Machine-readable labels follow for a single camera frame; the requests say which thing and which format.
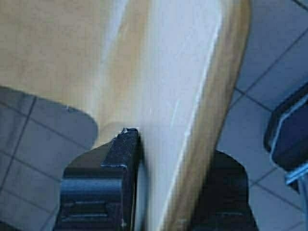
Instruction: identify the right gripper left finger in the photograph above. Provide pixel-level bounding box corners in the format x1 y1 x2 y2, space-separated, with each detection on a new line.
57 128 140 231

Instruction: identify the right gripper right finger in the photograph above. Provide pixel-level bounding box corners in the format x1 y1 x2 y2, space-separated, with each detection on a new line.
192 151 255 231

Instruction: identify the wooden chair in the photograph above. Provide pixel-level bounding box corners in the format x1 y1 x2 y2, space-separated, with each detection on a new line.
0 0 250 231

